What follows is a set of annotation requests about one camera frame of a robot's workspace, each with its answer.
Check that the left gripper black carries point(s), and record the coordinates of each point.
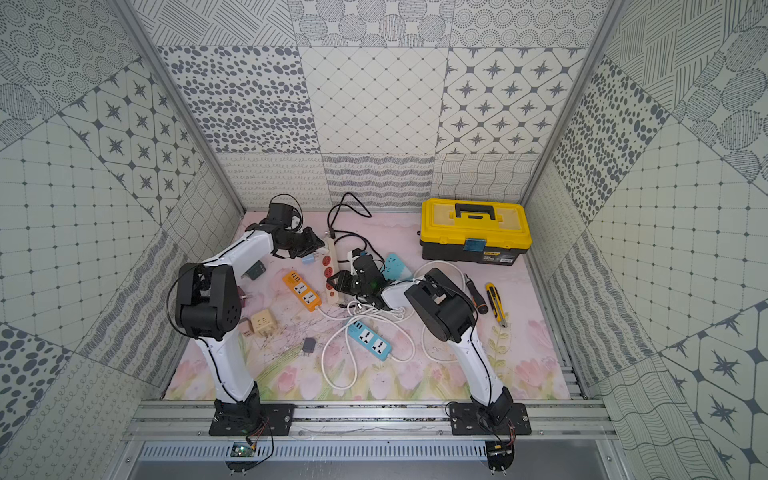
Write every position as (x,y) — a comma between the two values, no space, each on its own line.
(306,242)

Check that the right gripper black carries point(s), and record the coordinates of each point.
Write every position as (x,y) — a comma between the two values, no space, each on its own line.
(343,282)

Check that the teal power strip base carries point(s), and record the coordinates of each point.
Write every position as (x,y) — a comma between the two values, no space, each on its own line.
(394,269)

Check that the green dragon cube socket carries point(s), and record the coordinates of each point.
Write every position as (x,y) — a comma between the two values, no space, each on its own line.
(255,271)

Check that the cream power strip red sockets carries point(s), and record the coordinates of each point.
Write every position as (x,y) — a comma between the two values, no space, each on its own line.
(330,268)

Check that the orange power strip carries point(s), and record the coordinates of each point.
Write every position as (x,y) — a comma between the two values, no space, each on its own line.
(302,291)

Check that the blue power strip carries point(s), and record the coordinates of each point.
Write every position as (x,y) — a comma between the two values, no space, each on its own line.
(369,340)

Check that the dark grey plug adapter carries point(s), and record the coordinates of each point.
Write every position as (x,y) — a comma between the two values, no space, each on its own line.
(309,345)

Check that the pink dual USB charger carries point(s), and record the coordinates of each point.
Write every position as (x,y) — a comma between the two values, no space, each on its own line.
(245,327)

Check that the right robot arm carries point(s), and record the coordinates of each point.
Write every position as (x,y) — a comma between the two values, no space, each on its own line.
(446,311)

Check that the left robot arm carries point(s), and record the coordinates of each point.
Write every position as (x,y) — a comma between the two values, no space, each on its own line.
(208,305)

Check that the black red screwdriver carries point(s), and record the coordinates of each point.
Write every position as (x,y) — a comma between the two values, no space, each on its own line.
(477,298)

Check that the yellow utility knife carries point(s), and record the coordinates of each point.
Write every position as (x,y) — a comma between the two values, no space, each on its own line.
(496,304)

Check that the yellow black toolbox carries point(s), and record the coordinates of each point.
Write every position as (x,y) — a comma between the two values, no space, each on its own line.
(488,233)

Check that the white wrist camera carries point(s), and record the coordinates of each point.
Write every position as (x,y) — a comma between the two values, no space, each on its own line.
(351,257)

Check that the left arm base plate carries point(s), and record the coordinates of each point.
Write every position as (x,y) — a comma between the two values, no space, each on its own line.
(239,419)

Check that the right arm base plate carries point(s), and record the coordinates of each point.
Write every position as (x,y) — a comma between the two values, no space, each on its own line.
(472,419)

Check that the aluminium rail frame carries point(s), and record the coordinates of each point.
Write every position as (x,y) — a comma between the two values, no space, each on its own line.
(371,420)

